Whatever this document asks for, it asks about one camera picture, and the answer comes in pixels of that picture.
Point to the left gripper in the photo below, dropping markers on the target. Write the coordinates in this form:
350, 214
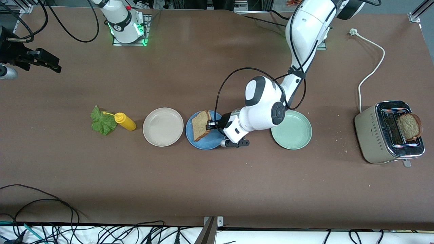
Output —
219, 124

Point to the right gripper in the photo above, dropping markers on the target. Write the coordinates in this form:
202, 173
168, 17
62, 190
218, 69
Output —
13, 54

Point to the brown bread slice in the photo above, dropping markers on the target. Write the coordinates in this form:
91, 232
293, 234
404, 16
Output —
200, 127
410, 127

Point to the green lettuce leaf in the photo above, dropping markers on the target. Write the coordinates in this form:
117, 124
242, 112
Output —
101, 125

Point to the yellow squeeze bottle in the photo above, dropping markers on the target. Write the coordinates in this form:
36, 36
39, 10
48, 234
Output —
127, 122

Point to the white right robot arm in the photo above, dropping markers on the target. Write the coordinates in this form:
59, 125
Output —
122, 20

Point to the blue round plate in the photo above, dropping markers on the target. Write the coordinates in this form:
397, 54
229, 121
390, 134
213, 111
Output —
206, 144

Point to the beige round plate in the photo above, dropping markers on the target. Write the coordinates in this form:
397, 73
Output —
162, 127

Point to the pale green round plate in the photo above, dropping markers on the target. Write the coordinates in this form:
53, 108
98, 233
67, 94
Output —
295, 135

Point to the orange snack bag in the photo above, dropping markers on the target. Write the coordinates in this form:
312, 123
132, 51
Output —
293, 2

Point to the beige chrome toaster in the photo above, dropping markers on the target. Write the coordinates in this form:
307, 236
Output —
371, 135

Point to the aluminium frame profile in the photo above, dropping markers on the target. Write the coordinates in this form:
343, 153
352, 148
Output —
23, 8
415, 15

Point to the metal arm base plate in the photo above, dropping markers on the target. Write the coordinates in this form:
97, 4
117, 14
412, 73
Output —
322, 45
130, 44

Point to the metal table bracket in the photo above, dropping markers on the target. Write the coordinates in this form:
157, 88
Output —
208, 234

